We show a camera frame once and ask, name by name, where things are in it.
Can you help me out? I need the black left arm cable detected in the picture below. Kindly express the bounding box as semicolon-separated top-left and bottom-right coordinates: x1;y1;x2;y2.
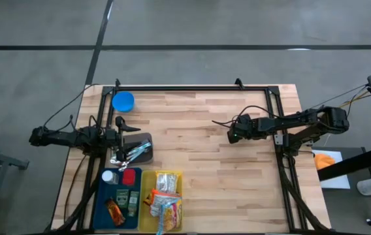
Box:
43;83;108;134

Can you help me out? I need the orange object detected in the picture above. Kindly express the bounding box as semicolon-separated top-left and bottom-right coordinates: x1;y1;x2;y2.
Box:
314;153;336;170

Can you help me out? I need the pink box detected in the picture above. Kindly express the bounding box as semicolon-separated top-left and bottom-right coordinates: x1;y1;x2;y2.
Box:
121;168;137;186

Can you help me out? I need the brown cable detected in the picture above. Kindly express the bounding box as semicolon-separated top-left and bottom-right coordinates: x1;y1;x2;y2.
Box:
63;155;88;225

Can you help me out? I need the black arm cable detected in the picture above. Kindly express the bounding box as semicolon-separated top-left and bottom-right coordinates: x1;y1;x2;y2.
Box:
43;83;108;134
212;83;369;128

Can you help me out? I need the yellow cable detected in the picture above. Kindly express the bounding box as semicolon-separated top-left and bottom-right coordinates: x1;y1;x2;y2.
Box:
338;90;371;108

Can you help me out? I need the yellow plastic bin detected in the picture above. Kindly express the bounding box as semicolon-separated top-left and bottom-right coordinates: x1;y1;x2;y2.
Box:
137;168;184;233

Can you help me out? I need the orange ramen noodle packet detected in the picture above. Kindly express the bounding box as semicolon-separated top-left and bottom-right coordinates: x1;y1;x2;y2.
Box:
144;188;182;217

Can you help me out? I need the yellow pink noodle packet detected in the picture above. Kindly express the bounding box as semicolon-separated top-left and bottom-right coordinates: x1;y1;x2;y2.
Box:
155;197;183;235

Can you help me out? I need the orange taco seasoning packet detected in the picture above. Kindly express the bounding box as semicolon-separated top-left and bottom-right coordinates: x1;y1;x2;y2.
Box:
105;197;126;227

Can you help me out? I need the black aluminium table frame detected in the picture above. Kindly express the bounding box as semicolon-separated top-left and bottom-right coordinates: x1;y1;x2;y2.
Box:
51;78;330;235

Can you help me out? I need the white lid seasoning jar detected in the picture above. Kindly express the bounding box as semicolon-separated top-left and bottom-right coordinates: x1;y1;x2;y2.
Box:
101;170;120;185

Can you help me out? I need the white paper sheet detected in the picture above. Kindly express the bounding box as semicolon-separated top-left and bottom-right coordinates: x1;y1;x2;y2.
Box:
312;149;351;190

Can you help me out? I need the blue handle spoon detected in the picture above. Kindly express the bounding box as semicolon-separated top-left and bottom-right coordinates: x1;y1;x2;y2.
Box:
110;145;153;166

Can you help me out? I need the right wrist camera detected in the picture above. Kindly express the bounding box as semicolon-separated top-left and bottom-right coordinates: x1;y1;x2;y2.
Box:
236;113;252;127

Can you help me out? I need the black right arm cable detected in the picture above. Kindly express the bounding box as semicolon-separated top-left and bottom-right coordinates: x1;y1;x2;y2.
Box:
212;83;369;128

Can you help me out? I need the blue plastic bin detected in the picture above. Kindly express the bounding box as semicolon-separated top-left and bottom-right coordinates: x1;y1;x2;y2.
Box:
92;166;143;230

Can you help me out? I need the blue bowl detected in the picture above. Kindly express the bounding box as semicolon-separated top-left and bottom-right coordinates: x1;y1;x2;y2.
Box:
111;91;136;114

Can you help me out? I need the silver white packet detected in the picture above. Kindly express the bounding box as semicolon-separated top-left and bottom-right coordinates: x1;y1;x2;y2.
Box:
155;172;180;193

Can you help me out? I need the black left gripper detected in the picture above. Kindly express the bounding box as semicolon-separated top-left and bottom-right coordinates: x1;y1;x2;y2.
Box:
105;116;142;163

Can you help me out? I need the grey plastic bin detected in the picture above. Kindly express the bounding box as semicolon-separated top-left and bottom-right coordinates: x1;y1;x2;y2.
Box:
120;132;154;165

